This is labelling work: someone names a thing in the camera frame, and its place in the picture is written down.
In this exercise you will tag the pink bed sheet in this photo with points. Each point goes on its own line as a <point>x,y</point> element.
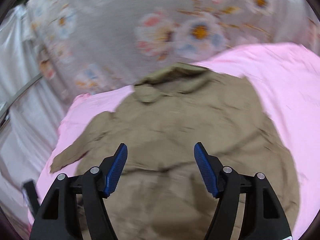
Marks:
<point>285,76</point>

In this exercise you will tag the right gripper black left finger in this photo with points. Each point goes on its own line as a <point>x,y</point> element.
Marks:
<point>57,217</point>

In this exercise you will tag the grey floral quilt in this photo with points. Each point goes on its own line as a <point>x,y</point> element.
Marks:
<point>102,45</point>

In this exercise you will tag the khaki puffer jacket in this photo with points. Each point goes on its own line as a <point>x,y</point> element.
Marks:
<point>161,194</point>

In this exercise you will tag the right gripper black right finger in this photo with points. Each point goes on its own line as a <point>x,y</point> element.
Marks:
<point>264,217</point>

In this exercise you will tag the silver satin curtain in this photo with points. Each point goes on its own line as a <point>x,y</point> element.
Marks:
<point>29,133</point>

